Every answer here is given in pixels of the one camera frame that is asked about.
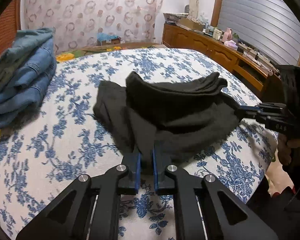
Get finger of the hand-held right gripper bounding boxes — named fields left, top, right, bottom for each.
left=239, top=103, right=288, bottom=113
left=237, top=111, right=272, bottom=128

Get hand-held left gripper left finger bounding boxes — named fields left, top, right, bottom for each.
left=16, top=152, right=142, bottom=240

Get folded blue jeans pile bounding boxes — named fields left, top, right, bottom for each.
left=0, top=27, right=57, bottom=131

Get black pants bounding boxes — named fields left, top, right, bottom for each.
left=93, top=71, right=246, bottom=168

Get wooden sideboard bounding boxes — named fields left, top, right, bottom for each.
left=162, top=22, right=283, bottom=98

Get person's right hand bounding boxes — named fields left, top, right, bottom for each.
left=277, top=132, right=295, bottom=166

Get colourful flower blanket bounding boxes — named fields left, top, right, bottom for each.
left=55, top=43, right=166, bottom=62

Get cardboard box with blue cloth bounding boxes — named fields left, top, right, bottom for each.
left=97, top=32, right=122, bottom=46

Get pink bottle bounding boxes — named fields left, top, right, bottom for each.
left=222, top=27, right=233, bottom=42

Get open cardboard box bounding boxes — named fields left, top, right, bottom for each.
left=177, top=17, right=206, bottom=31

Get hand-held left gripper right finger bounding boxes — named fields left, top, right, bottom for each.
left=152, top=149, right=279, bottom=240

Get circle-patterned curtain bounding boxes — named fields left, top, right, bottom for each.
left=22, top=0, right=165, bottom=56

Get tray of papers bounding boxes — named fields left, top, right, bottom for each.
left=163, top=12, right=188, bottom=23

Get brown louvered wardrobe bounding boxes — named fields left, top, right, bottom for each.
left=0, top=0, right=22, bottom=68

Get person's dark clothing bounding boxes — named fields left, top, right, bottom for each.
left=247, top=166, right=300, bottom=233

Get pink tissue box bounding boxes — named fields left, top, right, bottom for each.
left=223, top=40, right=239, bottom=51

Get blue floral white bed cover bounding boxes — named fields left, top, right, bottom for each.
left=0, top=47, right=278, bottom=240

